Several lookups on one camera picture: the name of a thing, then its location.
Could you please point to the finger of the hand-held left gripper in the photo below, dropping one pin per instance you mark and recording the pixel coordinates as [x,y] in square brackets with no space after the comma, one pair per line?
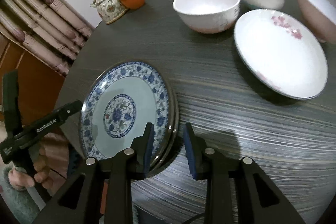
[71,109]

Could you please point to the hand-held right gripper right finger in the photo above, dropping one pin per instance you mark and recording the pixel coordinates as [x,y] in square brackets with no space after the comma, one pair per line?
[188,151]

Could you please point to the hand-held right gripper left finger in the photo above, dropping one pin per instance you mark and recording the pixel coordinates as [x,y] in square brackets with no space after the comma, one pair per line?
[148,150]

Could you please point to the blue floral plate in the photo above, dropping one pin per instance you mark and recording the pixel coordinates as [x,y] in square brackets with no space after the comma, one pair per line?
[176,115]
[123,87]

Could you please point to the white plate with pink flowers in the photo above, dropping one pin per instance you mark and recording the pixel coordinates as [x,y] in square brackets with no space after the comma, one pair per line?
[275,56]

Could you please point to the white bowl with faint flowers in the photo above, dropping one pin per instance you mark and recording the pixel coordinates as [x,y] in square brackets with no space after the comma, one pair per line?
[204,5]

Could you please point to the pink bowl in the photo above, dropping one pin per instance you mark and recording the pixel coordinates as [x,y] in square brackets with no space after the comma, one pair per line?
[315,23]

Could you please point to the person's left hand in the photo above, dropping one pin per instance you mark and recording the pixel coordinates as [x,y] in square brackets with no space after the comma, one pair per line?
[42,163]

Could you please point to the person's pink clothing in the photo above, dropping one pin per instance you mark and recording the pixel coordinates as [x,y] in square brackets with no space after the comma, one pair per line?
[56,158]

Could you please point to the beige patterned curtain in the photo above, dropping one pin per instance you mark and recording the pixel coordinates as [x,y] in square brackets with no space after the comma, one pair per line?
[39,19]

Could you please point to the floral ceramic teapot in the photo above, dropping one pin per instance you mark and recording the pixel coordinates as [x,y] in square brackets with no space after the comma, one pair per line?
[109,7]

